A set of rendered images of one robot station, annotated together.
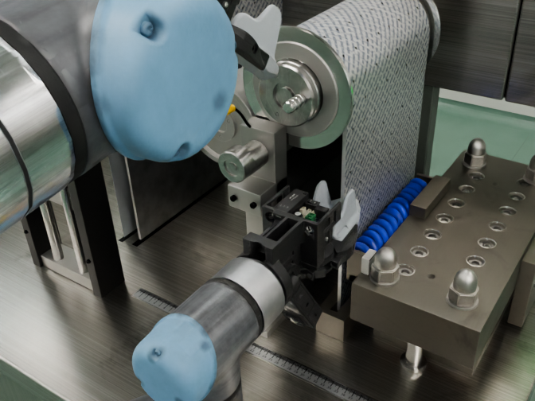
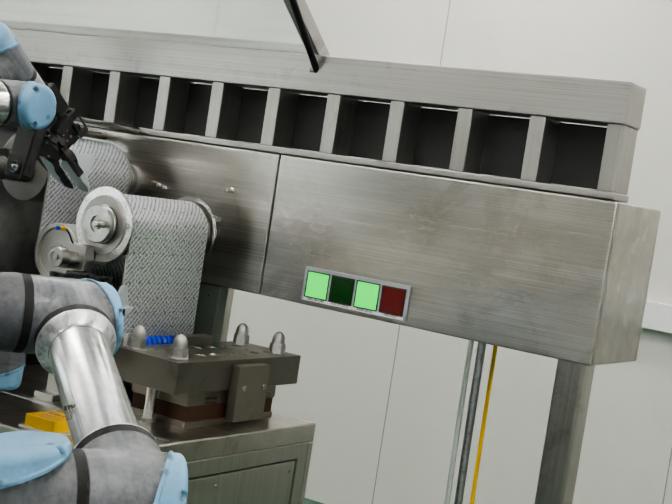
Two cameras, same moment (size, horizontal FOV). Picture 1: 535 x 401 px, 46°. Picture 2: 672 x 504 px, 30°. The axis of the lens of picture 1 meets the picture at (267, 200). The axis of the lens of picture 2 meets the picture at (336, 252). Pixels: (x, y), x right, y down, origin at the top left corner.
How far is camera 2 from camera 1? 182 cm
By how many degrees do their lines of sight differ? 30
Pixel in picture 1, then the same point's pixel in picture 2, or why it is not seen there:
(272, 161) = (81, 265)
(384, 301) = (131, 355)
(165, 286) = not seen: outside the picture
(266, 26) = (85, 160)
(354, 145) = (134, 265)
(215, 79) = (48, 110)
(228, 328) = not seen: hidden behind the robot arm
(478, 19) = (246, 237)
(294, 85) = (102, 216)
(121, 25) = (28, 87)
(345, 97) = (129, 226)
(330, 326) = not seen: hidden behind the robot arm
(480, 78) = (246, 278)
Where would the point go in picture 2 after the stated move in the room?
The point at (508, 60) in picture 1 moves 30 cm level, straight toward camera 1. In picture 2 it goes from (262, 265) to (201, 266)
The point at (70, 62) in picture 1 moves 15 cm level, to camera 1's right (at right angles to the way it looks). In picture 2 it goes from (14, 92) to (110, 106)
